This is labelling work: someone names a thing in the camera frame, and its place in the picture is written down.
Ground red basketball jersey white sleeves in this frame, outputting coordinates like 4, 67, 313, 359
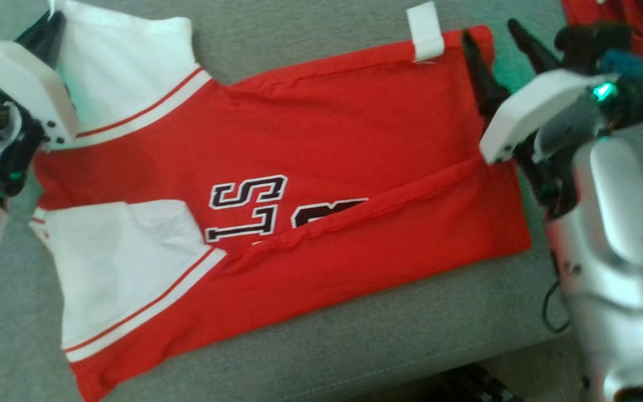
27, 0, 532, 402

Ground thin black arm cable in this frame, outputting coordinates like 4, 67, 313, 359
541, 277, 573, 334

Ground red shorts white stripe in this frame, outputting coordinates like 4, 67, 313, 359
560, 0, 643, 119

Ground large grey sofa seat cushion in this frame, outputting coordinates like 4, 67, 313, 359
0, 0, 643, 402

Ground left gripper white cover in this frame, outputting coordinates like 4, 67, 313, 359
0, 11, 80, 203

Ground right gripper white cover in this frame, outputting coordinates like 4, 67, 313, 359
461, 19, 643, 222

